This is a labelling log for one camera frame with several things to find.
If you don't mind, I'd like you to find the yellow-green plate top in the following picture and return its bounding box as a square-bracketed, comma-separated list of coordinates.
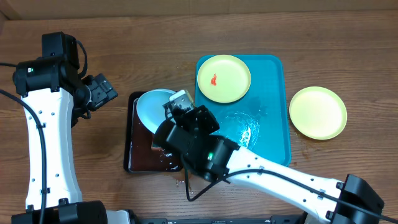
[197, 55, 251, 103]

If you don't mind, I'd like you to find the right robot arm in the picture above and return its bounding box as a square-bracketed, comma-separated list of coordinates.
[154, 90, 384, 223]

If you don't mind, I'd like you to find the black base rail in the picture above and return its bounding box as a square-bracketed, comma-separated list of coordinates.
[129, 214, 307, 224]

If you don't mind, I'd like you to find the yellow-green plate bottom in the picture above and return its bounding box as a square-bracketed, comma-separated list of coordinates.
[289, 86, 348, 140]

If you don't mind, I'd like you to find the yellow-green plate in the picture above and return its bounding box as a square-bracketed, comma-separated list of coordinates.
[289, 86, 348, 140]
[197, 55, 251, 103]

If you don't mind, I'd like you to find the black rectangular water tray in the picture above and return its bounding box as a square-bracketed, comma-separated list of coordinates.
[123, 91, 183, 174]

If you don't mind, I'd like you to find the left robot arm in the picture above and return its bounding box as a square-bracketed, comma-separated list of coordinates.
[12, 32, 118, 223]

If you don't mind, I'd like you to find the teal plastic serving tray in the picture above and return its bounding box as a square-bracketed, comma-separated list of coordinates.
[195, 54, 292, 166]

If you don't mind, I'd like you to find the light blue plate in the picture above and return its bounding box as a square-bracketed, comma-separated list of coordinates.
[136, 89, 175, 134]

